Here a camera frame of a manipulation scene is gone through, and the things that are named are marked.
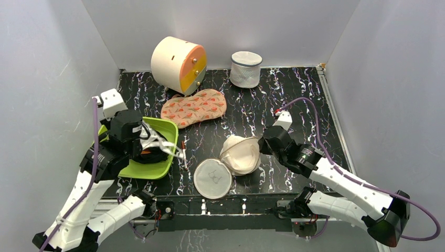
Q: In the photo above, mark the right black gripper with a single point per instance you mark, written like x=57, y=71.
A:
x=265, y=143

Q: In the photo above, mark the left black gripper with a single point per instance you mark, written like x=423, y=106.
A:
x=109, y=123

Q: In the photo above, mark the white bra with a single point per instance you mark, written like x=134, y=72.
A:
x=150, y=138

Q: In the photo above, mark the round white mesh laundry bag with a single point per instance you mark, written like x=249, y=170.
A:
x=239, y=156

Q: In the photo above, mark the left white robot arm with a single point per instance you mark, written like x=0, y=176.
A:
x=73, y=228

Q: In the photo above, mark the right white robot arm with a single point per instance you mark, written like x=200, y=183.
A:
x=384, y=216

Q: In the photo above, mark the black clothing in basin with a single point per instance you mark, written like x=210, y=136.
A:
x=151, y=156

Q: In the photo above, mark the green plastic basin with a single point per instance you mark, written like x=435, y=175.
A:
x=156, y=167

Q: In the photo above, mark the red white marker pen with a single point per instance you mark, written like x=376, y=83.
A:
x=184, y=155

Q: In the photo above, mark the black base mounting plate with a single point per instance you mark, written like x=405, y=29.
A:
x=232, y=212

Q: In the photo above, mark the white mesh cylinder basket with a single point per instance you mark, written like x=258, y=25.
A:
x=245, y=69

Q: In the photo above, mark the floral pink mesh pouch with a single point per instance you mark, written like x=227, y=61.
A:
x=205, y=105

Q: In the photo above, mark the round cream drawer box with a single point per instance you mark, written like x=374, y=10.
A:
x=179, y=65

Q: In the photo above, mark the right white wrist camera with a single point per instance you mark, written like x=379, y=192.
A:
x=283, y=120

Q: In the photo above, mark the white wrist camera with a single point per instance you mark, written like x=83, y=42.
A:
x=283, y=120
x=111, y=103

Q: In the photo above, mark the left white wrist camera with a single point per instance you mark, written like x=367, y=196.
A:
x=111, y=103

